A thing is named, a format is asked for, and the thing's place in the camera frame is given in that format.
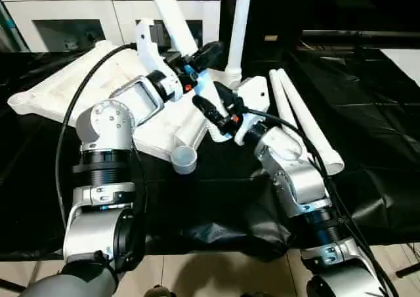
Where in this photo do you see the white cabinet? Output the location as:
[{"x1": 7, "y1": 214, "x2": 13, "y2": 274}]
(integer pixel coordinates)
[{"x1": 0, "y1": 0, "x2": 222, "y2": 54}]

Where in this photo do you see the black long bar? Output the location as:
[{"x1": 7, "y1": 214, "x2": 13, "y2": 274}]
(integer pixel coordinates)
[{"x1": 301, "y1": 30, "x2": 420, "y2": 39}]

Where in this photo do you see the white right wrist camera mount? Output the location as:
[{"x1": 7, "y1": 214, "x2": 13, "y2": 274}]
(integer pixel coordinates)
[{"x1": 234, "y1": 76, "x2": 276, "y2": 146}]

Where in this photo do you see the white flat sheet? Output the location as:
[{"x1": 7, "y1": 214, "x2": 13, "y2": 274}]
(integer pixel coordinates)
[{"x1": 379, "y1": 49, "x2": 420, "y2": 89}]

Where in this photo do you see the black case with gold label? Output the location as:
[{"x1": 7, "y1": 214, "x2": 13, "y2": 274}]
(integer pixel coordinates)
[{"x1": 219, "y1": 0, "x2": 305, "y2": 54}]

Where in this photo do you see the black stand leg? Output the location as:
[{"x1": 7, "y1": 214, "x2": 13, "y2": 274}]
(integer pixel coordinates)
[{"x1": 395, "y1": 263, "x2": 420, "y2": 279}]

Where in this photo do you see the grey curtain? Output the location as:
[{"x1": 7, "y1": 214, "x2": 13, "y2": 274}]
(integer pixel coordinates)
[{"x1": 0, "y1": 0, "x2": 32, "y2": 52}]

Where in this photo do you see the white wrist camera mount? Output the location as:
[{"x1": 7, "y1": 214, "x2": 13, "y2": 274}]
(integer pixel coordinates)
[
  {"x1": 234, "y1": 76, "x2": 276, "y2": 146},
  {"x1": 133, "y1": 18, "x2": 180, "y2": 83}
]

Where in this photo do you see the white plastic table leg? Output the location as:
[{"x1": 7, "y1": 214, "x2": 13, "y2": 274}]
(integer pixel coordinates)
[
  {"x1": 224, "y1": 0, "x2": 254, "y2": 85},
  {"x1": 147, "y1": 0, "x2": 231, "y2": 144},
  {"x1": 268, "y1": 69, "x2": 299, "y2": 128},
  {"x1": 277, "y1": 69, "x2": 345, "y2": 176}
]

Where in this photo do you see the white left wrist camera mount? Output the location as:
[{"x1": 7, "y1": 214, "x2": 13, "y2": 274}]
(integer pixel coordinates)
[{"x1": 133, "y1": 18, "x2": 180, "y2": 83}]

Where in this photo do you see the black mat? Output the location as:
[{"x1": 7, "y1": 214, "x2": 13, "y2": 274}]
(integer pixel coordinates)
[{"x1": 0, "y1": 47, "x2": 420, "y2": 262}]

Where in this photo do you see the white plastic table top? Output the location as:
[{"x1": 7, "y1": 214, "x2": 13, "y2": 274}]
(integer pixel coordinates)
[{"x1": 7, "y1": 39, "x2": 244, "y2": 176}]

